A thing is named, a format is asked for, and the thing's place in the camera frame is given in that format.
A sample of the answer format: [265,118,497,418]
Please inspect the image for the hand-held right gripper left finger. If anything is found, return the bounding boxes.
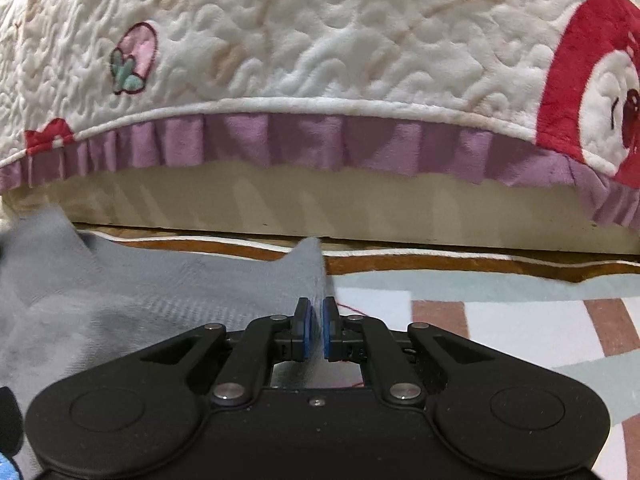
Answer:
[141,297,315,407]

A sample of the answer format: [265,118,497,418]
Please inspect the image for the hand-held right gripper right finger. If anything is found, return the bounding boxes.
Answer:
[322,297,497,407]

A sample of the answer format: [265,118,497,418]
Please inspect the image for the grey ribbed sweater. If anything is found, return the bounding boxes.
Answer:
[0,207,366,480]

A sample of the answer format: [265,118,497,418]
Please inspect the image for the checkered pastel rug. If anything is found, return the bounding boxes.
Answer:
[0,227,640,480]

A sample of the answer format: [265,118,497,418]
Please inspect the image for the white quilted bedspread red bears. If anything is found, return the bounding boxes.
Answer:
[0,0,640,233]

